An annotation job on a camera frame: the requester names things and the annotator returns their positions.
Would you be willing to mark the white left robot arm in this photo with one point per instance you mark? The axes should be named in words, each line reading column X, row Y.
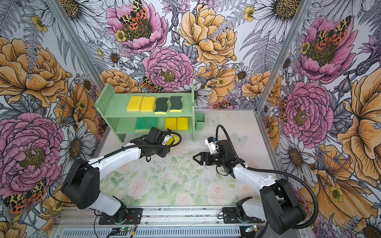
column 82, row 183

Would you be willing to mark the small yellow sponge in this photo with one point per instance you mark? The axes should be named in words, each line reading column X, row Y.
column 171, row 124

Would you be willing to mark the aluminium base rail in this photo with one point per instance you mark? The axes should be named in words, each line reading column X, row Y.
column 157, row 222

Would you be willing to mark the dark green scrub sponge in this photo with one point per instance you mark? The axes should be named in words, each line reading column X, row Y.
column 176, row 104

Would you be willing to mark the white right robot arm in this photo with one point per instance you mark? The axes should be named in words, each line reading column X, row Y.
column 279, row 206

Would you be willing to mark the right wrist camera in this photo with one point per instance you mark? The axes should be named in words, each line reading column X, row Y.
column 211, row 142

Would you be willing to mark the green metal shelf unit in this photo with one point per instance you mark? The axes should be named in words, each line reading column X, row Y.
column 113, row 109

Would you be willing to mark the large yellow sponge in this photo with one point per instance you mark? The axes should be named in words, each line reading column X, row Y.
column 173, row 139
column 134, row 104
column 148, row 104

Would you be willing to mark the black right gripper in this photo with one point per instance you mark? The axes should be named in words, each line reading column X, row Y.
column 203, row 155

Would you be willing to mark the green circuit board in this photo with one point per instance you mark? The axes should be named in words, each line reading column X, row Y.
column 122, row 230

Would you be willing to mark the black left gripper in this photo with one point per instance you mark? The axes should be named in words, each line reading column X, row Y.
column 164, row 151

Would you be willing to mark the light green scrub sponge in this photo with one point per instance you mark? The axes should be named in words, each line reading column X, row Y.
column 152, row 122

